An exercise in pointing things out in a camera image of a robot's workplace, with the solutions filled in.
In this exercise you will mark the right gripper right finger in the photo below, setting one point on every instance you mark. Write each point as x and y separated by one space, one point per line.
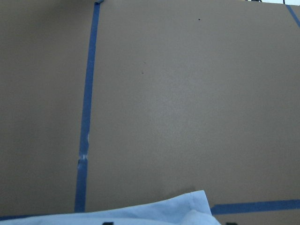
230 223

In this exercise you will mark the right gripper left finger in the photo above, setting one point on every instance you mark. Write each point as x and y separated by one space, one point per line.
108 223

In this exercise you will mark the light blue t-shirt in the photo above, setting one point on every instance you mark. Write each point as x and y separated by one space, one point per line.
186 209

